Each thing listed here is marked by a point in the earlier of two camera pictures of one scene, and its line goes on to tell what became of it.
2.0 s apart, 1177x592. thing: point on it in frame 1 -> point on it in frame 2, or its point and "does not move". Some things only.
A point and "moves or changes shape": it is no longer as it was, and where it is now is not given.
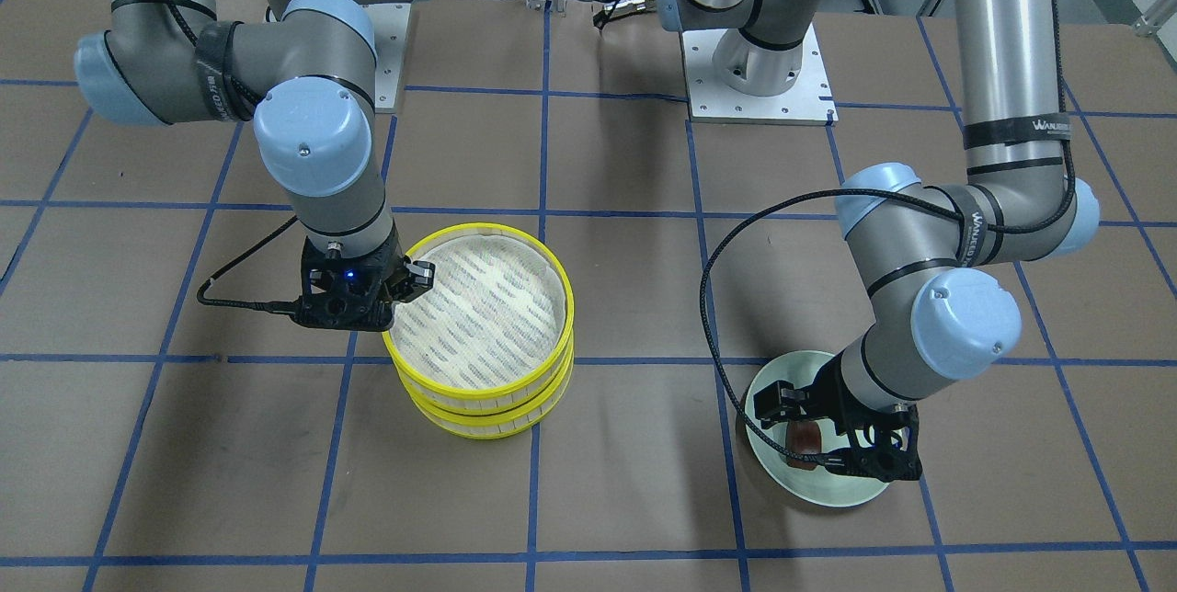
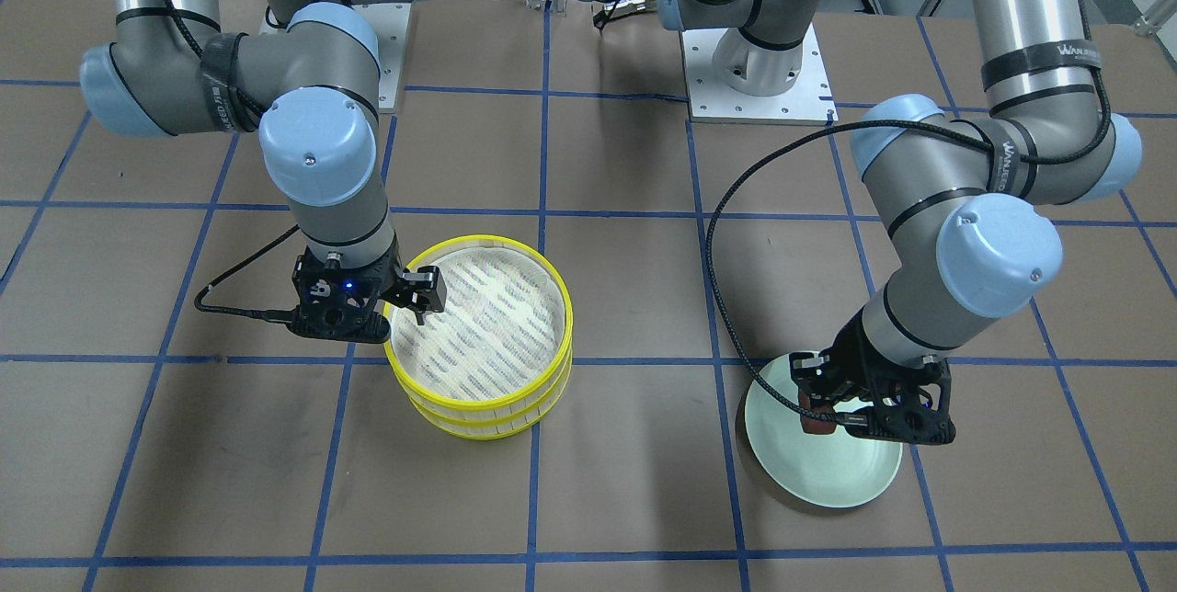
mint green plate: (817, 486) does not move
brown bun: (803, 437) moves or changes shape
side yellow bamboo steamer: (494, 332) moves or changes shape
